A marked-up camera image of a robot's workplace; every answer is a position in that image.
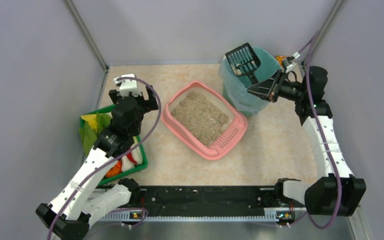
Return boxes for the black litter scoop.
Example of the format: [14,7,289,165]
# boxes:
[225,42,261,85]

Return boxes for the pink litter box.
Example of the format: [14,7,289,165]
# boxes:
[161,81,248,161]

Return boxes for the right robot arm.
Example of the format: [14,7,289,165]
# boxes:
[247,66,367,217]

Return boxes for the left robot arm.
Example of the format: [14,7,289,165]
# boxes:
[35,84,162,240]

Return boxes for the cat litter sand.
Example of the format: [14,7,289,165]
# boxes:
[171,92,229,147]

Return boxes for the orange toy fruit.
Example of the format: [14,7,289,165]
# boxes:
[274,55,288,67]

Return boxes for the green trash bin with bag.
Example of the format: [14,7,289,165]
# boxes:
[218,46,281,117]

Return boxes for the green leafy vegetable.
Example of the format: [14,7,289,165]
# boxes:
[78,112,112,158]

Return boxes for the red chili pepper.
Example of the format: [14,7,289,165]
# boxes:
[126,152,138,165]

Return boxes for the green vegetable tray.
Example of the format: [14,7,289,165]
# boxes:
[79,104,148,188]

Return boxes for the orange carrot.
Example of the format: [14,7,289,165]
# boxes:
[105,160,122,178]

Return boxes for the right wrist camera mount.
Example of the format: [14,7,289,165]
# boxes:
[280,51,301,73]

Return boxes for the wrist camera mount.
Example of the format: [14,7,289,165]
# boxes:
[280,51,301,73]
[113,73,142,97]

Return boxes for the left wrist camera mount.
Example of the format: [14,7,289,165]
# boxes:
[113,73,142,97]

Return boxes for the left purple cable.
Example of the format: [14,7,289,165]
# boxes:
[46,76,163,240]

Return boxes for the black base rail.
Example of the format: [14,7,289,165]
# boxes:
[119,185,304,222]

